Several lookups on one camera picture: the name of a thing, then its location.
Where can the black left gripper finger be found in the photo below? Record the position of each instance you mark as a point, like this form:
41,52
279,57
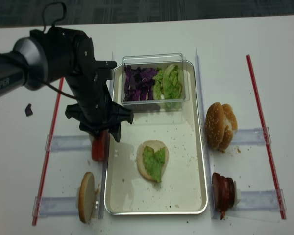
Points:
115,131

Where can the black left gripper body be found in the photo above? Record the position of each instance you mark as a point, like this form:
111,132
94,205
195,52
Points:
95,110

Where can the red tomato slice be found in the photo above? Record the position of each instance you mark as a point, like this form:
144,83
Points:
100,147

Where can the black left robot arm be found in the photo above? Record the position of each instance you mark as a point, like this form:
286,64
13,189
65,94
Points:
44,57

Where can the lettuce leaf on bun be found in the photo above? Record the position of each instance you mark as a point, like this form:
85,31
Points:
153,162

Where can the green lettuce in container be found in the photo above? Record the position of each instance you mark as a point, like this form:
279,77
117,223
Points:
168,83

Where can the sliced meat patties stack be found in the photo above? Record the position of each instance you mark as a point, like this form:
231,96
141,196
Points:
224,193

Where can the white stop block meat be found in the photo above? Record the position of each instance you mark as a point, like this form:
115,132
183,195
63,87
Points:
237,197

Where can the bottom bun on tray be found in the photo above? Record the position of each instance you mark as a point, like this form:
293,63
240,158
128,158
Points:
156,145

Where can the upper left clear holder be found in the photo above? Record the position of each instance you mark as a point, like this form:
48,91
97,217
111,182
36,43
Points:
58,143

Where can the clear holder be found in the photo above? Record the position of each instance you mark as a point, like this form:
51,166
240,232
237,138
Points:
259,201
256,136
55,206
58,143

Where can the purple cabbage leaves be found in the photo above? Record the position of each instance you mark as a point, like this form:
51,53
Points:
138,83

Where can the clear plastic container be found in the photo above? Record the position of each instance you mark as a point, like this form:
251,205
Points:
156,61

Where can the bun half standing left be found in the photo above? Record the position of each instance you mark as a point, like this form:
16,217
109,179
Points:
86,197

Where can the purple cabbage scrap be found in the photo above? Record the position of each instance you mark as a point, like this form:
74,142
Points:
28,110

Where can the metal baking tray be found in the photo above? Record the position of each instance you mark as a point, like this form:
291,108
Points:
183,188

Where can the left red strip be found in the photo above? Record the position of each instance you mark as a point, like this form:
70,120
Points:
45,164

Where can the red strip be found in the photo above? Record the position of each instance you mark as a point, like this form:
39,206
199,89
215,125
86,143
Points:
45,164
268,147

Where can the sesame bun front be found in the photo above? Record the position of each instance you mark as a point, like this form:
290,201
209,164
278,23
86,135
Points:
214,125

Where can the sesame bun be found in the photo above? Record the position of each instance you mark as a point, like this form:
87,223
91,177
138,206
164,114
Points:
231,127
214,125

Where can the lower left clear holder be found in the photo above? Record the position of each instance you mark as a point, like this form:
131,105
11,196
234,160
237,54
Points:
55,206

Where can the sesame bun rear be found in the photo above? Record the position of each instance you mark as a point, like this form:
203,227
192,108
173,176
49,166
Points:
231,127

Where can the upper right clear holder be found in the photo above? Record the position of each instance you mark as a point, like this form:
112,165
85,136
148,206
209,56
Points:
256,136

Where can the lower right clear holder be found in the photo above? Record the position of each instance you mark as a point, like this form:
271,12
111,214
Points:
259,201

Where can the right red strip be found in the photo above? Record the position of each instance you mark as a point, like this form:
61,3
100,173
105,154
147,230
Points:
268,147

